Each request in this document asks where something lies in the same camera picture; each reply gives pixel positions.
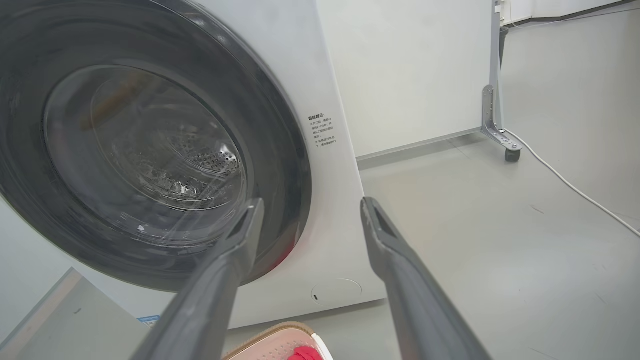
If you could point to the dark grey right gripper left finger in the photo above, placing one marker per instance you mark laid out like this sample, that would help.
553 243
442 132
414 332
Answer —
210 300

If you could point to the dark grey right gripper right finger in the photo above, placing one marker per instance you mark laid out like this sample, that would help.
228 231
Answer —
415 305

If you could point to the beige perforated laundry basket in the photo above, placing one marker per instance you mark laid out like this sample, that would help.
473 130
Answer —
270 346

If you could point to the blue label sticker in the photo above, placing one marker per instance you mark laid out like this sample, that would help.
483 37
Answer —
149 319

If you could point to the red garment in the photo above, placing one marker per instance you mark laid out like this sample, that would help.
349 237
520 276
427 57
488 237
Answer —
305 354

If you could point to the white washing machine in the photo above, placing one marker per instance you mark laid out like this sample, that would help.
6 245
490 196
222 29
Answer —
332 225

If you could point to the round dark washing machine door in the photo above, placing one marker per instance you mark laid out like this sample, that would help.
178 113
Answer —
150 150

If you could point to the white partition panel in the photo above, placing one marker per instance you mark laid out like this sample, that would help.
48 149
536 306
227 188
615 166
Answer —
410 75

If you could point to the grey partition leg with caster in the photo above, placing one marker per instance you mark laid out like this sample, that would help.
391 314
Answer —
495 75

